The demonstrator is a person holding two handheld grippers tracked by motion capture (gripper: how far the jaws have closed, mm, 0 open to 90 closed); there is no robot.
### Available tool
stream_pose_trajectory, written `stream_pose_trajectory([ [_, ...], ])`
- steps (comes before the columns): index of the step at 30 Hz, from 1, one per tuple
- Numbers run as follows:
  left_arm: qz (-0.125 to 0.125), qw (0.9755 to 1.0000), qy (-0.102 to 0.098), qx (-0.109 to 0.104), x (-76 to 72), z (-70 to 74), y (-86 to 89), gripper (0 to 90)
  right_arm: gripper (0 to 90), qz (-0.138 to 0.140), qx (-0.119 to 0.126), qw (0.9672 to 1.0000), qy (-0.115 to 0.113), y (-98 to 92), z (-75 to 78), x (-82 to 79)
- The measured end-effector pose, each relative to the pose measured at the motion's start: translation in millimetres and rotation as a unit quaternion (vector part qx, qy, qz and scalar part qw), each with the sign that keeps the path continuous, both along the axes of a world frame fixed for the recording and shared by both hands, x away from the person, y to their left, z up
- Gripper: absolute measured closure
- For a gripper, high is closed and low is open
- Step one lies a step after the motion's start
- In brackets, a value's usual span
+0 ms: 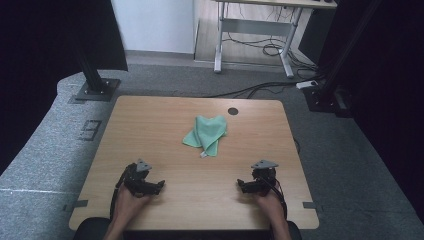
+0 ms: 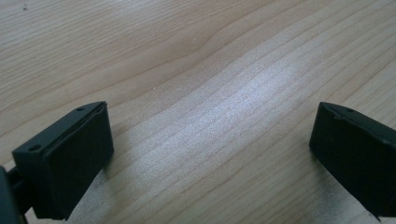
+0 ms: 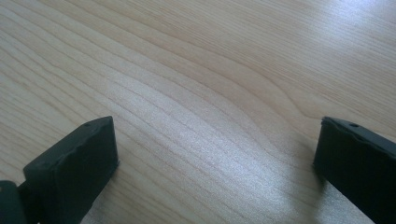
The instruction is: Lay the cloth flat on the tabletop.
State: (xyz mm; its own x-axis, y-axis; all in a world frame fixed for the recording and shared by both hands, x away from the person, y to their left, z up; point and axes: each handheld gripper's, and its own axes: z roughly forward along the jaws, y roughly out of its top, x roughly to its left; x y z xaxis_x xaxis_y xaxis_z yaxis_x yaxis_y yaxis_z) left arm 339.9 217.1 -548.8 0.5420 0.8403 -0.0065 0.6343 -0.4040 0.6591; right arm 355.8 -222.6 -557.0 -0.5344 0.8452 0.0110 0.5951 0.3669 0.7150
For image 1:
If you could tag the person's knee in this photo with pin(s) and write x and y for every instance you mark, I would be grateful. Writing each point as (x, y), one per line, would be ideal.
(296, 231)
(91, 230)

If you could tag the green microfiber cloth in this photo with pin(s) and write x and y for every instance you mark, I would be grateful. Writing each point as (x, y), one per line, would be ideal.
(206, 133)

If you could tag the black box under desk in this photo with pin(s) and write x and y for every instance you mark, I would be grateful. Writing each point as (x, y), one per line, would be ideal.
(313, 33)

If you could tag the person's right knee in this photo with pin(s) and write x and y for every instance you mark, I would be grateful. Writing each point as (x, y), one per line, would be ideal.
(296, 231)

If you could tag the person's right hand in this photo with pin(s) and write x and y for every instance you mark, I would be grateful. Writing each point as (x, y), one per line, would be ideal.
(275, 208)

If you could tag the white-framed desk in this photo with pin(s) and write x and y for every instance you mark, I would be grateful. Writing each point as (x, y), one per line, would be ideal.
(255, 26)

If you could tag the black curtain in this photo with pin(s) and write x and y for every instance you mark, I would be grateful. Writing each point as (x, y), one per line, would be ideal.
(40, 50)
(393, 83)

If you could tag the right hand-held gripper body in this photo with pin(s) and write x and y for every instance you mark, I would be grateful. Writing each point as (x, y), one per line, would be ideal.
(265, 176)

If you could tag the person's left hand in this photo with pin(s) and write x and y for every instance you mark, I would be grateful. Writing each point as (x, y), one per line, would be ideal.
(126, 206)

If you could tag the grey floor tape strip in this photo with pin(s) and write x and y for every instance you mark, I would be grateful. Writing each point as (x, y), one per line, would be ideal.
(311, 205)
(78, 204)

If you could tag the grey floor tape squares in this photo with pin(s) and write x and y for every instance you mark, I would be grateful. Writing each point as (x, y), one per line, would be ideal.
(90, 130)

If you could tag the white power strip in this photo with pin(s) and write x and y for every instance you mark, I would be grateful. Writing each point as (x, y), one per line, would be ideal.
(306, 84)

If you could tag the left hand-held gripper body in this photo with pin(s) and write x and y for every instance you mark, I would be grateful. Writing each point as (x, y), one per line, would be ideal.
(136, 178)

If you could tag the black round table grommet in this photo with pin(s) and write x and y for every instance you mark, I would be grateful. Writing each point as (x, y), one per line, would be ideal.
(233, 111)

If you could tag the black metal stand with base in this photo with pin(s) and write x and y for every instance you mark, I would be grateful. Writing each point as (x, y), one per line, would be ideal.
(96, 88)
(325, 96)

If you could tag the person's left knee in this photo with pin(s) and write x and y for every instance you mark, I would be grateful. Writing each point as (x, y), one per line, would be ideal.
(91, 230)

